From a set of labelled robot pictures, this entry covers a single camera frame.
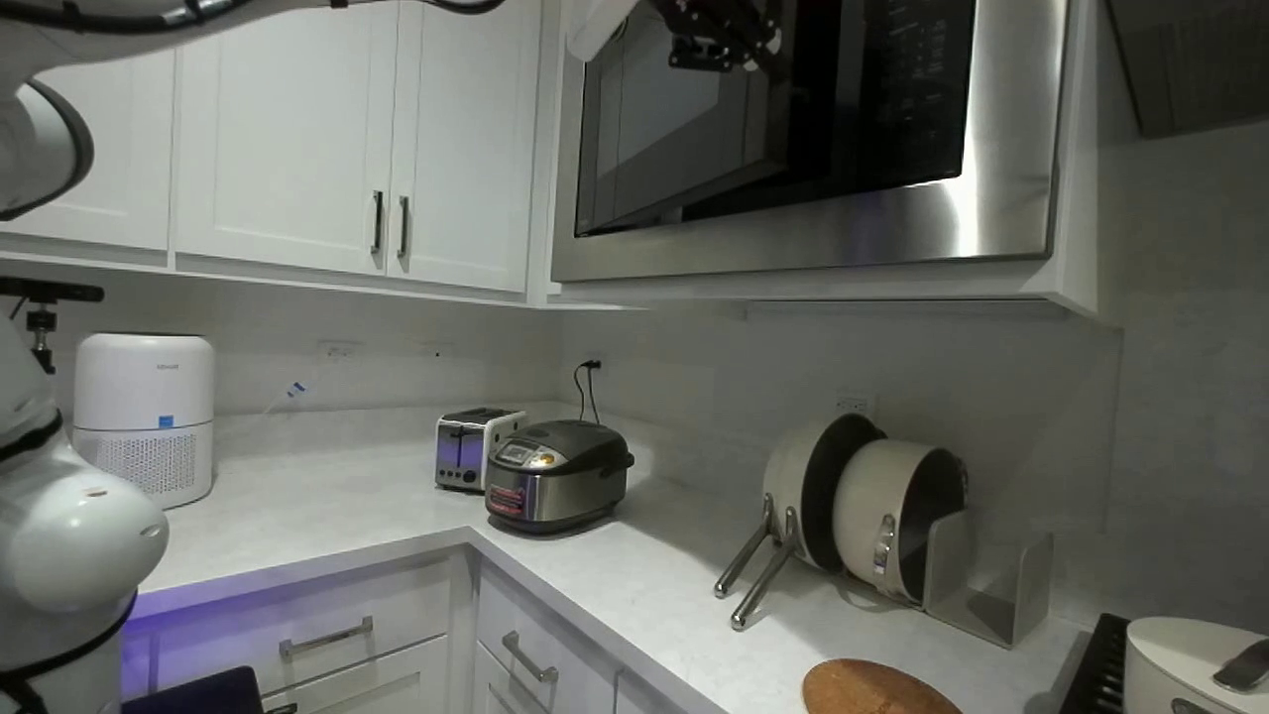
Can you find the large cream frying pan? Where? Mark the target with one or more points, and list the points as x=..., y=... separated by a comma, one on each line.
x=796, y=481

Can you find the black gas cooktop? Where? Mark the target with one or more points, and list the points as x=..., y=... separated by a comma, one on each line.
x=1098, y=676

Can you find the round cork trivet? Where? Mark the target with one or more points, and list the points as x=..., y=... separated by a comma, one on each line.
x=874, y=690

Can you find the cream stock pot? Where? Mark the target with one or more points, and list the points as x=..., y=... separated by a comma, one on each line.
x=878, y=521

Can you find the silver toaster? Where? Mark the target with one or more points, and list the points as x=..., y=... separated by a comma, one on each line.
x=463, y=451

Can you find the white lower drawer cabinet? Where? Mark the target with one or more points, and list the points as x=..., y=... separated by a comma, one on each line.
x=332, y=636
x=541, y=647

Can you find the metal pan rack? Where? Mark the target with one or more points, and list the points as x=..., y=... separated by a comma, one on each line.
x=993, y=581

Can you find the white double-door upper cabinet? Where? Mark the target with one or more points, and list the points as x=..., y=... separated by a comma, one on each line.
x=290, y=146

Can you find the black glass microwave door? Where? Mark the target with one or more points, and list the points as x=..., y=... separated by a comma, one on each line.
x=688, y=146

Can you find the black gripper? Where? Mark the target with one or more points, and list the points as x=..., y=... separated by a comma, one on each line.
x=708, y=35

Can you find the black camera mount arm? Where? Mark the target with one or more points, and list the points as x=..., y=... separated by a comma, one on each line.
x=45, y=290

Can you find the white cylindrical air purifier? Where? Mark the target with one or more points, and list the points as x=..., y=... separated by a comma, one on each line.
x=143, y=421

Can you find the stainless steel built-in microwave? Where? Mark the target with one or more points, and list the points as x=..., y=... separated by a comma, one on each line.
x=926, y=222

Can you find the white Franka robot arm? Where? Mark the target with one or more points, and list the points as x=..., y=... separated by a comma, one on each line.
x=75, y=540

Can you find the white single-door upper cabinet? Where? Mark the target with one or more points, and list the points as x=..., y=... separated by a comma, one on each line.
x=548, y=159

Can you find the silver black rice cooker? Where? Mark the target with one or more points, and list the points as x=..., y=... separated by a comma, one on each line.
x=558, y=476

